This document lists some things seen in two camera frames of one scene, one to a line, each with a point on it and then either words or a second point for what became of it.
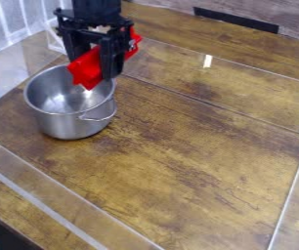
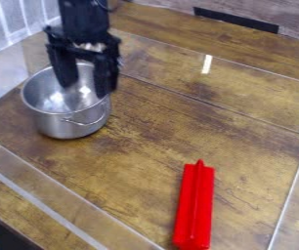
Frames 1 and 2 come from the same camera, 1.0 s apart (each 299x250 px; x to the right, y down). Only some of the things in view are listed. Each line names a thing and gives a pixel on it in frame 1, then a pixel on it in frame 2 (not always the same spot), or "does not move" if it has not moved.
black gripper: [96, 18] -> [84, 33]
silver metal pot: [71, 112] does not move
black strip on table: [237, 20] does not move
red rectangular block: [87, 68] -> [193, 221]
